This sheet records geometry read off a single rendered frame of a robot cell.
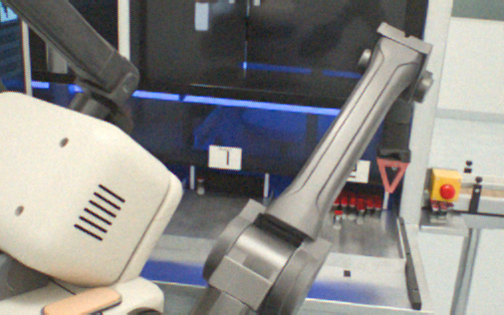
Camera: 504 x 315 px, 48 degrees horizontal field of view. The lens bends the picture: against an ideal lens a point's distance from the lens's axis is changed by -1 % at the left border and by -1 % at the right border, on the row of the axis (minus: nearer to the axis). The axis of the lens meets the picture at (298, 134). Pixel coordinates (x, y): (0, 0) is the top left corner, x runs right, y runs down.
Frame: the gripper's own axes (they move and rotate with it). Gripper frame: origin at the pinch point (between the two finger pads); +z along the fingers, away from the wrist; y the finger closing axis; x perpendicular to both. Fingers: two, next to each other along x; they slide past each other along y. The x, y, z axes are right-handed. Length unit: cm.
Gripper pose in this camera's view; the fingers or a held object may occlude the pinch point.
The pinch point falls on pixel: (389, 188)
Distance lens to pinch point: 126.9
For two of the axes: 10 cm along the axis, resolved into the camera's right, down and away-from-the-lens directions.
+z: -0.9, 9.9, 1.1
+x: -9.9, -0.9, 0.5
